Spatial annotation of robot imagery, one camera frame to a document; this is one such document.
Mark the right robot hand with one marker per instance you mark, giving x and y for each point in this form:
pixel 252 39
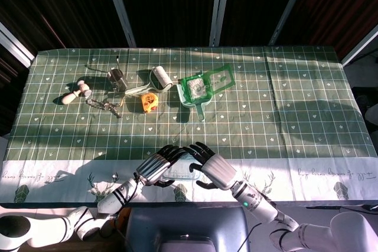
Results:
pixel 218 172

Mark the stainless steel sifter cup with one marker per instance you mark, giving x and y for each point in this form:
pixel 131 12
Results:
pixel 118 78

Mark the wooden mallet grey head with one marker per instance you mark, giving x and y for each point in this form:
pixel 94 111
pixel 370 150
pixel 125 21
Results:
pixel 71 98

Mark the grey robot torso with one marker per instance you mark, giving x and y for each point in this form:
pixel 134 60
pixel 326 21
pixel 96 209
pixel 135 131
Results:
pixel 177 225

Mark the green checked tablecloth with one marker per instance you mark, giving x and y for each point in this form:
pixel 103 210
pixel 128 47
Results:
pixel 265 116

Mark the dark pleated curtain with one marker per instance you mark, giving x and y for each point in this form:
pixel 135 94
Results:
pixel 171 4

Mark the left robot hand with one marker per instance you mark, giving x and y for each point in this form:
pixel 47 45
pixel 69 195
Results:
pixel 153 168

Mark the mint green lint roller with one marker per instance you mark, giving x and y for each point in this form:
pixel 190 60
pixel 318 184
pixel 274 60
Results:
pixel 162 78

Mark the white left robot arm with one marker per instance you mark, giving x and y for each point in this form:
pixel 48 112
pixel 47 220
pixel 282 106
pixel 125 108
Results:
pixel 115 199

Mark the yellow tape measure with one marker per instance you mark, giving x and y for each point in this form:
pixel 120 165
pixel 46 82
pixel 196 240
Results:
pixel 147 101

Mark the clear plastic object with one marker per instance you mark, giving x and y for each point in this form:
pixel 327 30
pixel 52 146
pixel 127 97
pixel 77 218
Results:
pixel 183 169

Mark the grey metal post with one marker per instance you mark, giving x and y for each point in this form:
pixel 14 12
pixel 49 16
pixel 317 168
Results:
pixel 360 45
pixel 121 7
pixel 17 45
pixel 288 10
pixel 219 7

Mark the mint green dustpan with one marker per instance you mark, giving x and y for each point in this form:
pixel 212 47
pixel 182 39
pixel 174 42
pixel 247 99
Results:
pixel 200 111

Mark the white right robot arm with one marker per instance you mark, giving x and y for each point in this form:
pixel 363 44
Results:
pixel 260 204

